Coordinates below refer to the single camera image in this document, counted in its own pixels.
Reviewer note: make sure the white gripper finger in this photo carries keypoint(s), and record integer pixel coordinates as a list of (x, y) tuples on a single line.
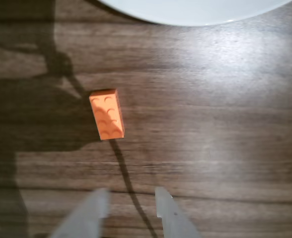
[(86, 218), (173, 218)]

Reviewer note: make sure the orange lego block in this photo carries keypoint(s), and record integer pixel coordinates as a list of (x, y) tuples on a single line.
[(107, 114)]

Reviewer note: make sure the white round plate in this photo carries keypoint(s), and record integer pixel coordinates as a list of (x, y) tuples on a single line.
[(193, 11)]

